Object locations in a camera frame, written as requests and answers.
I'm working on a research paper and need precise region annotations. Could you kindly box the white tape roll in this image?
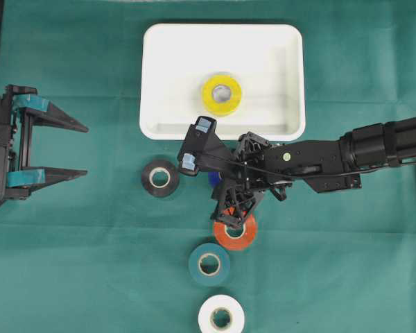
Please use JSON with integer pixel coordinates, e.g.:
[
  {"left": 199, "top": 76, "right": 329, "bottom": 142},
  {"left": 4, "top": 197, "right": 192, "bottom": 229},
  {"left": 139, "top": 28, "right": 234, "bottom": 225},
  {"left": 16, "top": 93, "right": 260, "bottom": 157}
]
[{"left": 198, "top": 294, "right": 245, "bottom": 333}]

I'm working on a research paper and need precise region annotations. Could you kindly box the red tape roll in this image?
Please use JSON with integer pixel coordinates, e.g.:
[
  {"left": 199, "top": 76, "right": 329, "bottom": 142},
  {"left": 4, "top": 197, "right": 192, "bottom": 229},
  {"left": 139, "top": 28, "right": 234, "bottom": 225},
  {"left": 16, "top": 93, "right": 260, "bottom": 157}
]
[{"left": 213, "top": 214, "right": 258, "bottom": 251}]

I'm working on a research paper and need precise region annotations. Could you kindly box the teal green tape roll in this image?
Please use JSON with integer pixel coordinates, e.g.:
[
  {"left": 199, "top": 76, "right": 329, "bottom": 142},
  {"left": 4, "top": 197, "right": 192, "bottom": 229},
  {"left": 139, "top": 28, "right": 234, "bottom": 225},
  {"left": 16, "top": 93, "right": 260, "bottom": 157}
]
[{"left": 188, "top": 243, "right": 231, "bottom": 287}]

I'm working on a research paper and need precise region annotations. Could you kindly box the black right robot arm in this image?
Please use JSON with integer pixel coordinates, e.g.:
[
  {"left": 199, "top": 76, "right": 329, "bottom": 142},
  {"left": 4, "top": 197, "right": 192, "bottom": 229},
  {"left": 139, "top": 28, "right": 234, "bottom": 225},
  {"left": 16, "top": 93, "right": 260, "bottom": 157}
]
[{"left": 211, "top": 117, "right": 416, "bottom": 229}]

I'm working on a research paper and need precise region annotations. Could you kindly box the white plastic case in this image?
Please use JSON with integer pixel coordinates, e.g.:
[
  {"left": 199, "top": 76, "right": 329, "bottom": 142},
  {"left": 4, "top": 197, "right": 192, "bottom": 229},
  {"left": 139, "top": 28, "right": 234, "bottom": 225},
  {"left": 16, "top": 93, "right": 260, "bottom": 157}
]
[{"left": 139, "top": 23, "right": 306, "bottom": 142}]

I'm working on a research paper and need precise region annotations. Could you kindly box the yellow tape roll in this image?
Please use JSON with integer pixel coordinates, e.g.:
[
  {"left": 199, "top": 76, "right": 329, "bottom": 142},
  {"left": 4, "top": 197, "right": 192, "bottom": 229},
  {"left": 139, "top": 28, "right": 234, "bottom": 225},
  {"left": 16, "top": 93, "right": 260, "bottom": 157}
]
[{"left": 202, "top": 74, "right": 242, "bottom": 117}]

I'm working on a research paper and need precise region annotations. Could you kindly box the black tape roll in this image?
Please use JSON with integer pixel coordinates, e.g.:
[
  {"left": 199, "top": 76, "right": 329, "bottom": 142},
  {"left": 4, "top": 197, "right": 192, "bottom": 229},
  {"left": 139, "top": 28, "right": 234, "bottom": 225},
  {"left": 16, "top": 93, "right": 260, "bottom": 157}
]
[{"left": 141, "top": 159, "right": 180, "bottom": 198}]

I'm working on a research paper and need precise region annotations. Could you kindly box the green table cloth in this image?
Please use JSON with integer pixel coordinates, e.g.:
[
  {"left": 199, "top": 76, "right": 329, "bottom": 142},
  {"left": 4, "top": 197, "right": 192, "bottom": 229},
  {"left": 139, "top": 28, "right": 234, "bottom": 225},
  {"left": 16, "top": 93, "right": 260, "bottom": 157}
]
[{"left": 0, "top": 1, "right": 416, "bottom": 332}]

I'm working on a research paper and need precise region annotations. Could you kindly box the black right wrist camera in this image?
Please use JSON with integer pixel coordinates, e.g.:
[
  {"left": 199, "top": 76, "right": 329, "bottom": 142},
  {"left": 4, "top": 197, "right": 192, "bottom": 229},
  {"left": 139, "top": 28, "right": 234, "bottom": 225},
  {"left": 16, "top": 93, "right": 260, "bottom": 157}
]
[{"left": 177, "top": 116, "right": 234, "bottom": 176}]

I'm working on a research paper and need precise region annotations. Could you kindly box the blue tape roll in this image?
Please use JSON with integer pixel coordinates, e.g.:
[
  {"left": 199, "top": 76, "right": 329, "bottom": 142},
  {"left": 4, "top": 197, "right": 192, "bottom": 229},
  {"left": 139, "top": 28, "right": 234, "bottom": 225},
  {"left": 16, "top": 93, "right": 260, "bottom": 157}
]
[{"left": 208, "top": 172, "right": 223, "bottom": 188}]

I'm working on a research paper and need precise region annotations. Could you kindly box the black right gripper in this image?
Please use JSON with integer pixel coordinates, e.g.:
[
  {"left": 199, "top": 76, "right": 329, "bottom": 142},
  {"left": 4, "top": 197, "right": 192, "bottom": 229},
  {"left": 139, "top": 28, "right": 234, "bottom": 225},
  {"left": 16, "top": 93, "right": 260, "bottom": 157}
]
[{"left": 211, "top": 132, "right": 288, "bottom": 228}]

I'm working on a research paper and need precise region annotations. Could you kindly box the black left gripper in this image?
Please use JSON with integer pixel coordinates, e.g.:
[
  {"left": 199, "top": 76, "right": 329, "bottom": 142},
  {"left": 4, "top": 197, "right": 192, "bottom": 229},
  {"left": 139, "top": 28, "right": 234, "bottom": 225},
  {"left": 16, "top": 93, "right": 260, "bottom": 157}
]
[{"left": 0, "top": 85, "right": 89, "bottom": 201}]

